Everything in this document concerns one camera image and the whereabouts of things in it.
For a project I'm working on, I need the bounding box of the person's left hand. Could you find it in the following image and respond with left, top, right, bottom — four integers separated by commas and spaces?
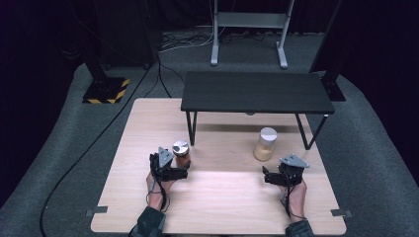
145, 172, 176, 210

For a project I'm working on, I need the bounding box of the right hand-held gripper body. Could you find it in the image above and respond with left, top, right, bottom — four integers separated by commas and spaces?
277, 154, 310, 186

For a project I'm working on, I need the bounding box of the black stand with striped base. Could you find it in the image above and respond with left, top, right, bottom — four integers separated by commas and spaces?
65, 0, 131, 105

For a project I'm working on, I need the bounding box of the left hand-held gripper cable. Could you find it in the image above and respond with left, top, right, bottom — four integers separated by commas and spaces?
145, 164, 172, 213

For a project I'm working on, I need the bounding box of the orange spice jar silver lid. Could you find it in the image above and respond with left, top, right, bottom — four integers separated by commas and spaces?
172, 139, 192, 169

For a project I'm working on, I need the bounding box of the grey metal stand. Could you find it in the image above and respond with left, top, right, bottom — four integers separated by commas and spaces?
209, 0, 295, 70

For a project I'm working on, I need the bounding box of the black cabinet on casters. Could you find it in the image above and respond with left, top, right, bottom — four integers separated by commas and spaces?
93, 0, 160, 71

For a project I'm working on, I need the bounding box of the black shelf with metal legs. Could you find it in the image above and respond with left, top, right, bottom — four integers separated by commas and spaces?
180, 70, 336, 151

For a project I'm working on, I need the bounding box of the right hand-held gripper cable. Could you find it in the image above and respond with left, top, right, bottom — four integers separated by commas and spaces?
280, 179, 307, 222

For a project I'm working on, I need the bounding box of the person's right hand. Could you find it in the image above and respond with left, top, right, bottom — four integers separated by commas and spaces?
279, 179, 308, 224

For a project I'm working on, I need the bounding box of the grey tape strip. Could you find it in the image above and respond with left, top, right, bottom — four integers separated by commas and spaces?
85, 205, 109, 218
330, 208, 353, 219

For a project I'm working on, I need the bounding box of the long black floor cable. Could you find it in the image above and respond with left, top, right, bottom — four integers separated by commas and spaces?
39, 53, 186, 237

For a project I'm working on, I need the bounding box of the bundle of floor cables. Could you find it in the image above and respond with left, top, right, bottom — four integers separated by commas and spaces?
159, 26, 268, 54

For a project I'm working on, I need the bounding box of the beige powder jar white lid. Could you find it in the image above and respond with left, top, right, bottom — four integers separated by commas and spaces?
253, 126, 279, 163

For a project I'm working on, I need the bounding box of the black metal stand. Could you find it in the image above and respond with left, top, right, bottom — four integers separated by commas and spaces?
308, 0, 347, 103

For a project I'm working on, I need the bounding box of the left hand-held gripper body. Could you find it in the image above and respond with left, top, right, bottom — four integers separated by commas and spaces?
149, 146, 182, 183

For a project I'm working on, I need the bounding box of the hand-held gripper cable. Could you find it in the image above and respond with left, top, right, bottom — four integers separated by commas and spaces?
145, 164, 172, 213
280, 179, 307, 222

